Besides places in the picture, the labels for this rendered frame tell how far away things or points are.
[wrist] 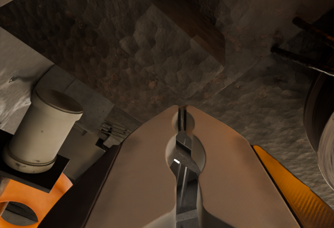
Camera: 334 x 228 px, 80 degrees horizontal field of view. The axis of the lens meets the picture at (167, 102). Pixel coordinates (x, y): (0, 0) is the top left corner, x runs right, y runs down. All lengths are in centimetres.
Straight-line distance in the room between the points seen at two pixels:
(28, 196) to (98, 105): 243
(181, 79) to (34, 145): 19
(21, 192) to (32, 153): 6
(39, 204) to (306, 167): 61
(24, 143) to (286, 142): 54
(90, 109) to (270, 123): 239
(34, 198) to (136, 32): 25
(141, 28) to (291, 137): 45
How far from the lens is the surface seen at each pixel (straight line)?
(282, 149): 61
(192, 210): 734
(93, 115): 272
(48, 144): 28
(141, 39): 25
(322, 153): 38
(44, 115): 26
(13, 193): 34
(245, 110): 50
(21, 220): 269
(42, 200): 33
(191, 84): 26
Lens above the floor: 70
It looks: 15 degrees up
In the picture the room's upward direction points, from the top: 127 degrees clockwise
